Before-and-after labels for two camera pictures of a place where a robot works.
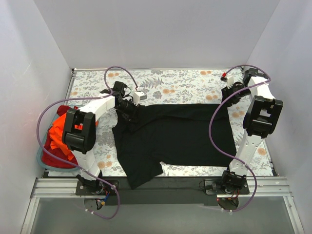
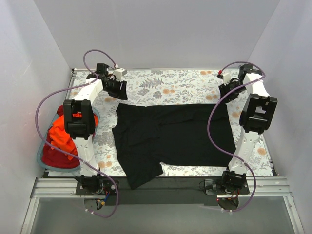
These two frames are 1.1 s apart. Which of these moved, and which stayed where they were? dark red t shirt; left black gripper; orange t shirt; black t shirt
Moved: left black gripper
Stayed: black t shirt; dark red t shirt; orange t shirt
